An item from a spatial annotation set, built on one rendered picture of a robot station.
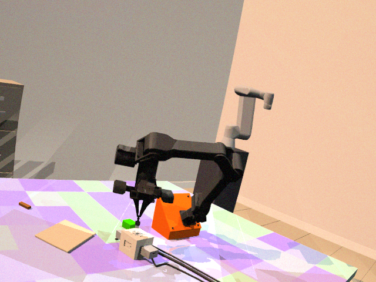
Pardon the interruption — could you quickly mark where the small green block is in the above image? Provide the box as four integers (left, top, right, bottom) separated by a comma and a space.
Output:
122, 219, 135, 230

